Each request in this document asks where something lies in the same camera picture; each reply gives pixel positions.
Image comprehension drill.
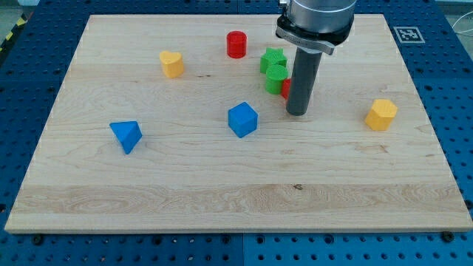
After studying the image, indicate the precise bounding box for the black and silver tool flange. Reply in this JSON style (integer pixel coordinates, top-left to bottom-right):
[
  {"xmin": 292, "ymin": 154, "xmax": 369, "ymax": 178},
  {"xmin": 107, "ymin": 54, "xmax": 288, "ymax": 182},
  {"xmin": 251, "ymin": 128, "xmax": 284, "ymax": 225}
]
[{"xmin": 276, "ymin": 15, "xmax": 354, "ymax": 55}]

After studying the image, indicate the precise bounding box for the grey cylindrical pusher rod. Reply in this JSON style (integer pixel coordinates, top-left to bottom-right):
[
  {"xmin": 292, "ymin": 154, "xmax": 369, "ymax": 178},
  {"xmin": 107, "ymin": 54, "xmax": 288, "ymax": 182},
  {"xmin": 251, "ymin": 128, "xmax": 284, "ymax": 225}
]
[{"xmin": 286, "ymin": 47, "xmax": 321, "ymax": 116}]

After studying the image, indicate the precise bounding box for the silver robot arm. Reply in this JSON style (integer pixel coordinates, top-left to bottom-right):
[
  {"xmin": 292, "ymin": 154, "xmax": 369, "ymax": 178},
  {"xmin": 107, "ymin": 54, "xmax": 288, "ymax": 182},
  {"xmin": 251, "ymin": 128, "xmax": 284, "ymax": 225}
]
[{"xmin": 275, "ymin": 0, "xmax": 356, "ymax": 116}]

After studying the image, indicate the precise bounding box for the blue cube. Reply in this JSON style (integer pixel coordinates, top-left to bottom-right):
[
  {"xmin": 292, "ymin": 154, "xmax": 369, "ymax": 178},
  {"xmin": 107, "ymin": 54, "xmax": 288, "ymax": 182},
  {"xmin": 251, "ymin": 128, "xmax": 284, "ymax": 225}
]
[{"xmin": 228, "ymin": 102, "xmax": 258, "ymax": 138}]

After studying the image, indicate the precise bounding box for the red block behind rod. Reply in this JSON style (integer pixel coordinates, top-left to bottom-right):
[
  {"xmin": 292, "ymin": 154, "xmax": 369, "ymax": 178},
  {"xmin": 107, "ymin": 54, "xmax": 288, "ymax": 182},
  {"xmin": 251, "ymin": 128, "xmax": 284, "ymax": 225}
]
[{"xmin": 280, "ymin": 78, "xmax": 291, "ymax": 100}]

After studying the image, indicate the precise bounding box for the green star block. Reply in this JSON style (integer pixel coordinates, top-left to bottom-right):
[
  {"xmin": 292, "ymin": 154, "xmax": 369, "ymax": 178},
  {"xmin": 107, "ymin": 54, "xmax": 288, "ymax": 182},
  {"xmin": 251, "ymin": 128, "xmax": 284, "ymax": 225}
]
[{"xmin": 259, "ymin": 47, "xmax": 287, "ymax": 74}]

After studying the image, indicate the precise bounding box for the green cylinder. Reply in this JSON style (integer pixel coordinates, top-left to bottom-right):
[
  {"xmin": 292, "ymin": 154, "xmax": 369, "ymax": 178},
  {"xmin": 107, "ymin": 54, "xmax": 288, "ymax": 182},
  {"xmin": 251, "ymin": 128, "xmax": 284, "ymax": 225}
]
[{"xmin": 265, "ymin": 64, "xmax": 288, "ymax": 95}]

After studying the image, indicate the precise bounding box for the red cylinder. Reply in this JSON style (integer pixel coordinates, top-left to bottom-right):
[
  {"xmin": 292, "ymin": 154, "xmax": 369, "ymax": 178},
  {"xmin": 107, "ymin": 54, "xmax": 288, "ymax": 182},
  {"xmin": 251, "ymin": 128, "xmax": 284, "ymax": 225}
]
[{"xmin": 226, "ymin": 30, "xmax": 247, "ymax": 58}]

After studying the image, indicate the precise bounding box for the white fiducial marker tag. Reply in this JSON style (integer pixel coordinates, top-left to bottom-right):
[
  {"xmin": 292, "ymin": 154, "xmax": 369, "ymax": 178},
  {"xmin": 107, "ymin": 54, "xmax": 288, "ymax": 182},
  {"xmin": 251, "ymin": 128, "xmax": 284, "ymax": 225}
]
[{"xmin": 394, "ymin": 26, "xmax": 425, "ymax": 44}]

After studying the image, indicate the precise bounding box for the yellow hexagon block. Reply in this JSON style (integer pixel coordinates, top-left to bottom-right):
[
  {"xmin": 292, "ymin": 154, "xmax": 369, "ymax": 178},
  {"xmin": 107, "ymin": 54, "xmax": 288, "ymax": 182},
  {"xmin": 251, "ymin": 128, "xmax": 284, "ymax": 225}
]
[{"xmin": 364, "ymin": 99, "xmax": 398, "ymax": 131}]

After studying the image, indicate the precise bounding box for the yellow heart block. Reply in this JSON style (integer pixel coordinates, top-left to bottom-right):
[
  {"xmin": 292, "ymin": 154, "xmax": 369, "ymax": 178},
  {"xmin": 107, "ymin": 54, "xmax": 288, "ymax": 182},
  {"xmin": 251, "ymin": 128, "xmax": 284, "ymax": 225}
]
[{"xmin": 160, "ymin": 50, "xmax": 185, "ymax": 78}]

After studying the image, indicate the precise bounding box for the wooden board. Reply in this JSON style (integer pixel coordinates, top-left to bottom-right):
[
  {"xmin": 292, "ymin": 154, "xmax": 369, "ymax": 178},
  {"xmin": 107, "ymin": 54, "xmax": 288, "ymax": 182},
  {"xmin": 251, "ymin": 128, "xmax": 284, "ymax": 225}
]
[{"xmin": 5, "ymin": 14, "xmax": 472, "ymax": 234}]

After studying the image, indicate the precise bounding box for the blue triangular prism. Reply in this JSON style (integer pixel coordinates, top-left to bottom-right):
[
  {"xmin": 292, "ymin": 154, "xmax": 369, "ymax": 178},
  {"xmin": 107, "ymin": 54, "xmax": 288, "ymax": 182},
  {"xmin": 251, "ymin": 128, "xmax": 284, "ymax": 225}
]
[{"xmin": 109, "ymin": 121, "xmax": 143, "ymax": 154}]

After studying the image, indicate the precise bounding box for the white cable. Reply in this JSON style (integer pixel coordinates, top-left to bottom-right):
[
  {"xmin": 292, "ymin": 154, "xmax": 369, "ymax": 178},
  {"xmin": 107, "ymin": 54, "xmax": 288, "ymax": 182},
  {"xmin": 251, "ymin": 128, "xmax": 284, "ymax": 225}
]
[{"xmin": 451, "ymin": 10, "xmax": 473, "ymax": 39}]

